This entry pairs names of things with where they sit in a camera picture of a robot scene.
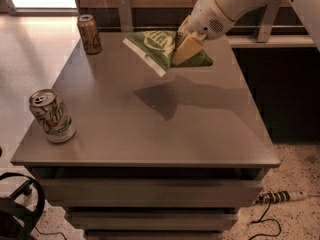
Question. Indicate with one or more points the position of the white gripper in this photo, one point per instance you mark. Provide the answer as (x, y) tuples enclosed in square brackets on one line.
[(207, 18)]

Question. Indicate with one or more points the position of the green jalapeno chip bag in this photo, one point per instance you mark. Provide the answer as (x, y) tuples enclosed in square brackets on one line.
[(156, 49)]

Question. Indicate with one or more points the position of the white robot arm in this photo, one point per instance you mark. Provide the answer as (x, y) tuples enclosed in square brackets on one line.
[(308, 12)]

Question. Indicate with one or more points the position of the brown soda can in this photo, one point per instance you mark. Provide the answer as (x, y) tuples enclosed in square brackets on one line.
[(89, 34)]

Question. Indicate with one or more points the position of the white green 7up can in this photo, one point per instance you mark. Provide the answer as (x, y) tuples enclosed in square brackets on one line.
[(50, 111)]

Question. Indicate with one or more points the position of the grey drawer cabinet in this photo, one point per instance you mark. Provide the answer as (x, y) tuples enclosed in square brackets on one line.
[(170, 157)]

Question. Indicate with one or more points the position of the white power strip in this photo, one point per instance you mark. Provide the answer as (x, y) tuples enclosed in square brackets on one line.
[(280, 196)]

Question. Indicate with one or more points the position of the grey wall shelf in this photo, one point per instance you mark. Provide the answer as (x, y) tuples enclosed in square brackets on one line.
[(276, 41)]

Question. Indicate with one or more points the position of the left metal bracket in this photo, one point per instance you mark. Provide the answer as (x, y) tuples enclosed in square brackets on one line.
[(125, 15)]

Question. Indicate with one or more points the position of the metal bracket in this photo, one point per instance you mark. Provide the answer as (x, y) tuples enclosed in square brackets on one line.
[(264, 29), (125, 15)]

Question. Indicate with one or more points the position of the right metal bracket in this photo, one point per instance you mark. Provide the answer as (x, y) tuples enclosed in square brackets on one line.
[(264, 29)]

